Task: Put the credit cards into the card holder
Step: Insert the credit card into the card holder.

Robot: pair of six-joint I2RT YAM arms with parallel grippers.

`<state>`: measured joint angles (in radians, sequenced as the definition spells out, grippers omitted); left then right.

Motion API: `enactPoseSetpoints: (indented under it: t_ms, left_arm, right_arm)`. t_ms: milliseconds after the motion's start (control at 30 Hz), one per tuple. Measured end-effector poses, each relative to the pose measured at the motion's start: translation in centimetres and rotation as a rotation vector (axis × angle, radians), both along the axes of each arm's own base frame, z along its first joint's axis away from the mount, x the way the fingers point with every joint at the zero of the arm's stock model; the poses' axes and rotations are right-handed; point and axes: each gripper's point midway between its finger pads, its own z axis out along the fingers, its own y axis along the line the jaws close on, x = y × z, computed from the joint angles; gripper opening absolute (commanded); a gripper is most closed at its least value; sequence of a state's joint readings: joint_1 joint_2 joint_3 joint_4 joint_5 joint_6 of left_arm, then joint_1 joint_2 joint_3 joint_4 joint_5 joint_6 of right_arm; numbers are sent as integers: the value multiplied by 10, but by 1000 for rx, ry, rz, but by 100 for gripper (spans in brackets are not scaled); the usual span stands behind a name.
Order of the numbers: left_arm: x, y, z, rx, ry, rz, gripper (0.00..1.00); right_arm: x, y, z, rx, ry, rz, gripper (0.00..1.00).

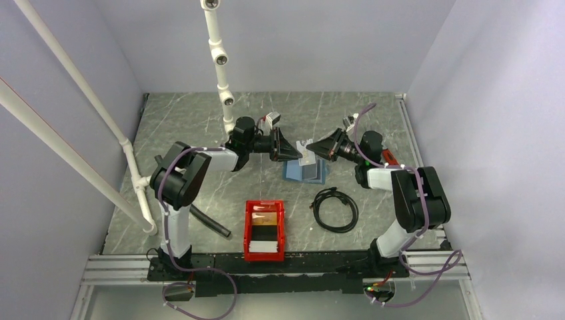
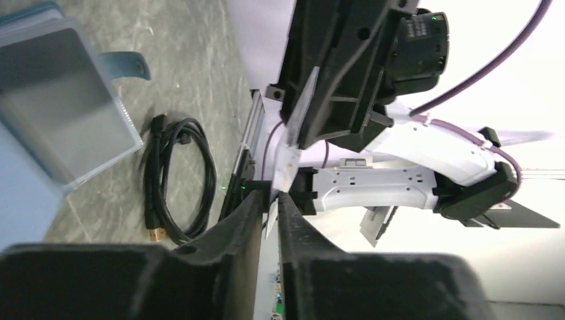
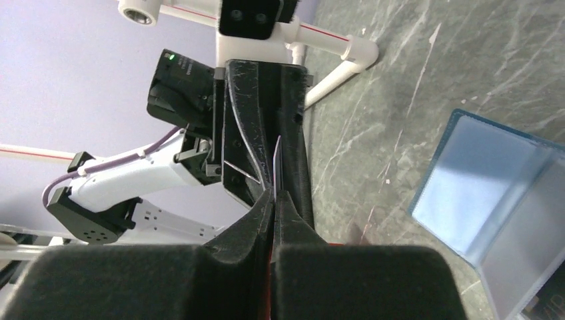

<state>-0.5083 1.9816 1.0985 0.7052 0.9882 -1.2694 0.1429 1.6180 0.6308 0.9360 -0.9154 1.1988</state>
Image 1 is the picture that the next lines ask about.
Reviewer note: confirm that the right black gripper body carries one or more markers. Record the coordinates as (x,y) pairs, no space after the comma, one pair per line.
(339,146)

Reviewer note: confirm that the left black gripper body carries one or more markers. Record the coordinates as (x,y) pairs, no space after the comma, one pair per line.
(271,144)

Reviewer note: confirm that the blue card holder wallet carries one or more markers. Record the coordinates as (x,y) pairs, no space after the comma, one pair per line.
(311,174)

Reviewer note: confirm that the white credit card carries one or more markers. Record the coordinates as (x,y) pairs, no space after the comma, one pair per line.
(307,157)

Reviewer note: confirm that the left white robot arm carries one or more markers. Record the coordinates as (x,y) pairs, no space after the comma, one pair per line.
(180,174)

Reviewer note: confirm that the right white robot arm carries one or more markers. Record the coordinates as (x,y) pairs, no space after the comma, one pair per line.
(420,203)

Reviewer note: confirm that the gold card in bin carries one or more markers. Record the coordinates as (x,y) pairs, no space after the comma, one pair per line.
(264,218)

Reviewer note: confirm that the white card stack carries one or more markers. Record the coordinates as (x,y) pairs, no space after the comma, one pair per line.
(260,246)

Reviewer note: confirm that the red plastic bin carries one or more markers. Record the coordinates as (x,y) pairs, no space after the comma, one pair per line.
(265,233)

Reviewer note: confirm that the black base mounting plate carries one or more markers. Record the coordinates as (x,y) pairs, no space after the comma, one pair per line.
(301,271)

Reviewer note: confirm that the red handled adjustable wrench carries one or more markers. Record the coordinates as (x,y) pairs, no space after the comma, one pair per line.
(389,158)

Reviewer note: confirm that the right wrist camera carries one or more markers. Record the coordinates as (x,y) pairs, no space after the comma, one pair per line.
(349,122)

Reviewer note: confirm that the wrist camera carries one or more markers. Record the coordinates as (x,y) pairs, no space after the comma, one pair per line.
(349,122)
(269,121)

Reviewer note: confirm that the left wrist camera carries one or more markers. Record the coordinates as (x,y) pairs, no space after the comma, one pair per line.
(269,121)

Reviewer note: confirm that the aluminium rail frame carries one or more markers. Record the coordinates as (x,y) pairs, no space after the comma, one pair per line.
(197,120)

